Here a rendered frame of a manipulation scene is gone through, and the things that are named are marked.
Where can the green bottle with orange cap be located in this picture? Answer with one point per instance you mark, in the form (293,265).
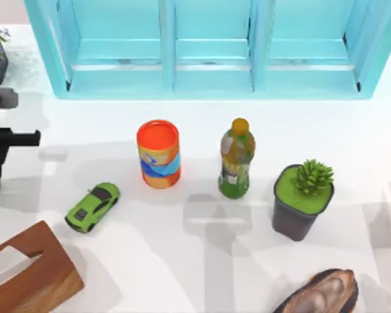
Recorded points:
(236,163)

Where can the light blue rack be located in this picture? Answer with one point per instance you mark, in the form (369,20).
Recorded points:
(211,49)

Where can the orange and blue can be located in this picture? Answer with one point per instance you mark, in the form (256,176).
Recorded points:
(159,159)

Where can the wooden tissue box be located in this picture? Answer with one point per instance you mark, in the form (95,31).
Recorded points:
(45,280)

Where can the pale grey rounded box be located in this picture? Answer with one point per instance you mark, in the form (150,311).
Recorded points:
(6,98)

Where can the green toy car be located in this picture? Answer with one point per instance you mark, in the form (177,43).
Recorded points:
(92,207)

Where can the black pot with green succulent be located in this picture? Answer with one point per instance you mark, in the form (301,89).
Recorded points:
(296,202)

